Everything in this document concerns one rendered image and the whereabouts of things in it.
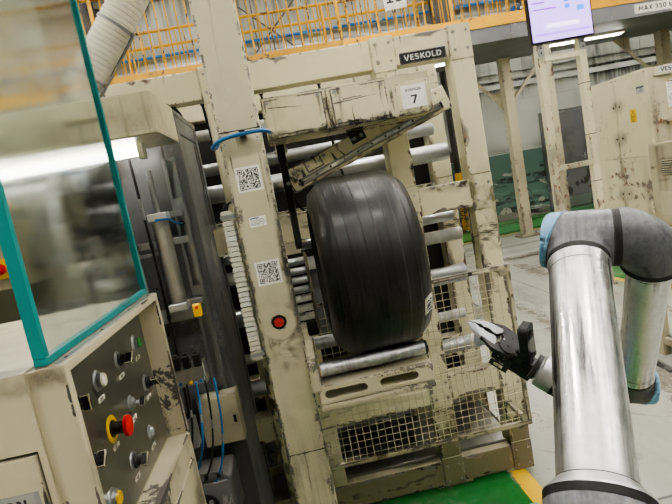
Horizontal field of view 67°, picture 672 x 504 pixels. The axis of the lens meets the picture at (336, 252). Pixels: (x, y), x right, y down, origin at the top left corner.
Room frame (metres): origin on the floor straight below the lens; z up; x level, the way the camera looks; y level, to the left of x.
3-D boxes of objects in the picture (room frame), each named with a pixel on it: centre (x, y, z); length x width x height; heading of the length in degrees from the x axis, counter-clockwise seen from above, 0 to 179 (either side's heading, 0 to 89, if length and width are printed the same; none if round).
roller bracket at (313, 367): (1.65, 0.14, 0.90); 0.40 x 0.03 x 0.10; 5
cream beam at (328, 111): (1.97, -0.13, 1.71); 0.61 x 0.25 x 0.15; 95
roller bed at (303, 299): (2.02, 0.22, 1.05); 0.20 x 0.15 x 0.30; 95
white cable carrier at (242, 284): (1.58, 0.30, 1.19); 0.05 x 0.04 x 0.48; 5
